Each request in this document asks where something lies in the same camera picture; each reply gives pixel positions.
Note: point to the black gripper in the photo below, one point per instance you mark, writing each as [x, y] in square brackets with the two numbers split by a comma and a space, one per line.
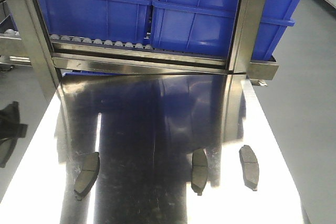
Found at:
[11, 131]

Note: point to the brake pad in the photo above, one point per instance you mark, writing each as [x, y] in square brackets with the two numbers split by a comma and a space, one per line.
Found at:
[199, 171]
[89, 170]
[250, 167]

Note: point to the roller conveyor track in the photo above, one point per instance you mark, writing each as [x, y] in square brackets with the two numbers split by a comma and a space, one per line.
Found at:
[97, 41]

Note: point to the left blue plastic bin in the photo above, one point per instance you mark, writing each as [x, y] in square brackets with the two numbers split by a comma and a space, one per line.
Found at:
[115, 20]

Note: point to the blue plastic bin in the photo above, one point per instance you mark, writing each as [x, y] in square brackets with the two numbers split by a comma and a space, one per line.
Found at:
[115, 20]
[206, 26]

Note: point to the right blue plastic bin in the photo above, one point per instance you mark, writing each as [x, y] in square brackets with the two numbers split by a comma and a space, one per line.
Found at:
[206, 26]

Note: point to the stainless steel rack frame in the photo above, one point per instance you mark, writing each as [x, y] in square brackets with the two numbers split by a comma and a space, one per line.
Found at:
[48, 57]

